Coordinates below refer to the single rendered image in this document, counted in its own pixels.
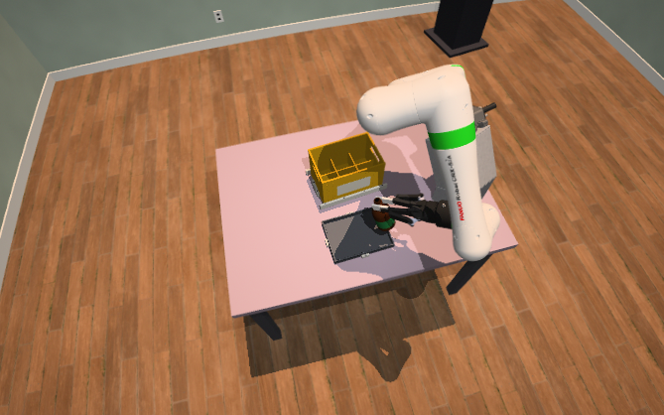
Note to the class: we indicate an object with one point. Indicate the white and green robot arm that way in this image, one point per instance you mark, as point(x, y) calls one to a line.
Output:
point(441, 100)

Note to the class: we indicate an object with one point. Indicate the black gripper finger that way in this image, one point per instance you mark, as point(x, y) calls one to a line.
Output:
point(406, 200)
point(395, 213)

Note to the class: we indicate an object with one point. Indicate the yellow open crate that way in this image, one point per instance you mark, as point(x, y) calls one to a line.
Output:
point(331, 171)

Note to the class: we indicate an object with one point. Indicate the brown bottle with green label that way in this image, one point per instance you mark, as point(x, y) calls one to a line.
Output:
point(382, 219)

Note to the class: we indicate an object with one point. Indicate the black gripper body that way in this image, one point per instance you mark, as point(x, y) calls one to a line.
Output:
point(428, 207)

